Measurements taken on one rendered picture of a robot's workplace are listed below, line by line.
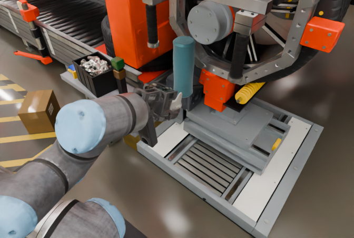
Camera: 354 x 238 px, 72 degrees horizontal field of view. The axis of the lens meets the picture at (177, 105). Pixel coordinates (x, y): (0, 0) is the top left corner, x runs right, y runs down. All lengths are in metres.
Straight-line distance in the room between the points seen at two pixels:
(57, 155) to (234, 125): 1.01
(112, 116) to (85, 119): 0.05
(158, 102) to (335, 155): 1.34
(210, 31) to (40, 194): 0.63
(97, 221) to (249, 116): 1.00
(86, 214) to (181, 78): 0.61
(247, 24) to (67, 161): 0.51
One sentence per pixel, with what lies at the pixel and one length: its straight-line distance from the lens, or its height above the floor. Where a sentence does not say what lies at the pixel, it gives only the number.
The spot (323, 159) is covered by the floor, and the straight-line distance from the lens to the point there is 1.70.
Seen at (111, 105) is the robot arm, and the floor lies 0.88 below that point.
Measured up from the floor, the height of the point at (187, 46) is 0.73.
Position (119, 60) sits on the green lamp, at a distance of 1.04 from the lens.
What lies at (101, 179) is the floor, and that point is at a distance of 1.45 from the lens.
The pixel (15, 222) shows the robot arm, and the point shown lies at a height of 0.82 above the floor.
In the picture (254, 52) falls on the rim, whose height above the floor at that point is 0.68.
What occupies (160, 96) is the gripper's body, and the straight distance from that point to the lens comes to 0.60.
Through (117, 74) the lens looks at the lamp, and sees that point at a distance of 1.07.
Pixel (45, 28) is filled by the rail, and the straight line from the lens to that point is 2.20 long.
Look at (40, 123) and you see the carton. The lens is 1.76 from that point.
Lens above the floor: 1.18
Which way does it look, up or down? 41 degrees down
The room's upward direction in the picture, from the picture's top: straight up
